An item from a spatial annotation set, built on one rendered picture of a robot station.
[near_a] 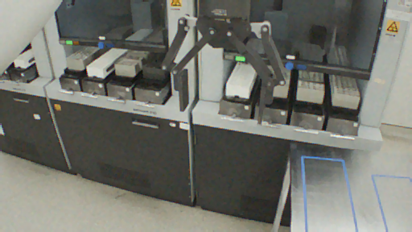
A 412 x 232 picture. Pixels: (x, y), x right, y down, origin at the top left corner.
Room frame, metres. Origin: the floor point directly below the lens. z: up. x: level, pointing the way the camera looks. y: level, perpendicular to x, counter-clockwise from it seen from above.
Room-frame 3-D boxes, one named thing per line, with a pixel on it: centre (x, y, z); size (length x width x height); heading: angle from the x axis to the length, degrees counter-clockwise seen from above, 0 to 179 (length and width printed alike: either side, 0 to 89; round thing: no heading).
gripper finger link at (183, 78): (0.47, 0.04, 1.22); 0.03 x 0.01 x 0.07; 164
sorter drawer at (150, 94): (1.53, 0.18, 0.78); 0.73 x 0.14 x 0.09; 164
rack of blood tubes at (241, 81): (1.29, -0.16, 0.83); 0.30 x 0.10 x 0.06; 164
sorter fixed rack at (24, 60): (1.64, 1.05, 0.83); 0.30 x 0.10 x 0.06; 164
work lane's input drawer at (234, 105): (1.42, -0.20, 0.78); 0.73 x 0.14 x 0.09; 164
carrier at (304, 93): (1.11, -0.43, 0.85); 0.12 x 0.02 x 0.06; 73
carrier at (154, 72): (1.31, 0.25, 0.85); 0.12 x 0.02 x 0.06; 74
